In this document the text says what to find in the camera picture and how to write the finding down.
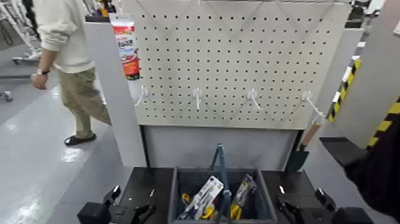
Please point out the person hand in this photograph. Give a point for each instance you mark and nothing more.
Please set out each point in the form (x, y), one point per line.
(39, 81)

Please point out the grey lower back panel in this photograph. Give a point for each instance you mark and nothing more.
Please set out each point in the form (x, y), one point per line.
(187, 147)

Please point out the wrist watch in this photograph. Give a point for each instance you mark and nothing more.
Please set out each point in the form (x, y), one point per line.
(41, 72)

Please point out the grey panel with hazard tape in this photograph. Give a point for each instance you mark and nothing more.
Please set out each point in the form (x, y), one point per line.
(375, 62)

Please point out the yellow carded tool package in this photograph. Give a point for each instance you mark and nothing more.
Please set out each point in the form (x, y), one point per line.
(245, 189)

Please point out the grey stand leg bar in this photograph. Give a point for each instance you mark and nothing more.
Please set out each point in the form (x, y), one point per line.
(12, 77)

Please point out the grey partition panel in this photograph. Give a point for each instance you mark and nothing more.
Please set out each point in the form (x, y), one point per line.
(122, 125)
(340, 50)

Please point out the beige perforated pegboard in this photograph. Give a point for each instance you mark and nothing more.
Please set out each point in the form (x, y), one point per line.
(225, 62)

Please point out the black stand post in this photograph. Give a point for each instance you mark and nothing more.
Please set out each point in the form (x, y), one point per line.
(298, 140)
(144, 147)

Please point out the white robot on stand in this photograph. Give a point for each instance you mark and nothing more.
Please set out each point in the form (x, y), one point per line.
(15, 28)

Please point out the yellow and black machine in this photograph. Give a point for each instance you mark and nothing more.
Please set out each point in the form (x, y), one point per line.
(104, 9)

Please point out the person in cream sweater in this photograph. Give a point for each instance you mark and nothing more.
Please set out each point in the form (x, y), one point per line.
(62, 31)

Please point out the white carded tool package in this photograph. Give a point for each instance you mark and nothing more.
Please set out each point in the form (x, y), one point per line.
(206, 190)

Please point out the grey caster foot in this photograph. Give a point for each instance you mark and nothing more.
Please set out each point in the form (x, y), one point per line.
(7, 95)

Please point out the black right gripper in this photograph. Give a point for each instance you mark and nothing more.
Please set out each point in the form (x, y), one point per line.
(317, 217)

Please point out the red and white tube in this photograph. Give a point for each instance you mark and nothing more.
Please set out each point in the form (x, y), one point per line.
(126, 47)

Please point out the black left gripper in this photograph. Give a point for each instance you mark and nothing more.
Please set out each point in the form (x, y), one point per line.
(122, 215)

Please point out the black background equipment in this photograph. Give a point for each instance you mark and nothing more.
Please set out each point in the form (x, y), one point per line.
(357, 15)

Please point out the white peg hook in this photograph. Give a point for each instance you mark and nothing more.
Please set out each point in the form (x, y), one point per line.
(144, 92)
(307, 95)
(252, 94)
(197, 94)

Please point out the bare person forearm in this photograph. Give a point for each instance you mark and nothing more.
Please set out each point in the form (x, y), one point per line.
(47, 61)

